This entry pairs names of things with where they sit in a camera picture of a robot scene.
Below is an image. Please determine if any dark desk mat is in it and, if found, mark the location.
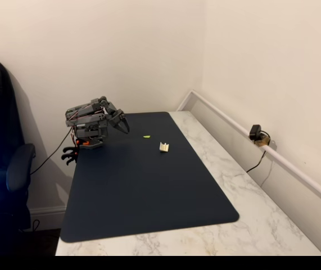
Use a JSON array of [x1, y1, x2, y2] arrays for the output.
[[60, 111, 240, 244]]

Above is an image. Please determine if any black clamp with orange pads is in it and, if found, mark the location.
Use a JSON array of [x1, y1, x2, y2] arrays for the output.
[[61, 141, 90, 166], [62, 139, 80, 156]]

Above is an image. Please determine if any white baseboard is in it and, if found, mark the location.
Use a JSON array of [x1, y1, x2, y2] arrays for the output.
[[29, 206, 67, 230]]

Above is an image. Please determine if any black office chair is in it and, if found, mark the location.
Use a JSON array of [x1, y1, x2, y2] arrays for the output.
[[0, 57, 37, 255]]

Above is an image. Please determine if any black webcam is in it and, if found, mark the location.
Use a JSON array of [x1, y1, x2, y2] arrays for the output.
[[249, 124, 263, 141]]

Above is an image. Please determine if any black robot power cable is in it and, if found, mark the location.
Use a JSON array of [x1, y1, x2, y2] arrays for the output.
[[30, 127, 74, 176]]

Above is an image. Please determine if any white wall trim rail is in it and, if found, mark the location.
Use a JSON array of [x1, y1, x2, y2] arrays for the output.
[[176, 89, 321, 209]]

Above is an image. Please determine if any black cable on floor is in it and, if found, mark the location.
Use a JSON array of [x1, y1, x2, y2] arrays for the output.
[[22, 219, 40, 233]]

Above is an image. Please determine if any brown webcam mount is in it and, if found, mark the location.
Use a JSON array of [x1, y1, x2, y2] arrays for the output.
[[254, 134, 272, 148]]

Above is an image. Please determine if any black webcam cable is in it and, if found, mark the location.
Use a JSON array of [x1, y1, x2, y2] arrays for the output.
[[246, 130, 272, 173]]

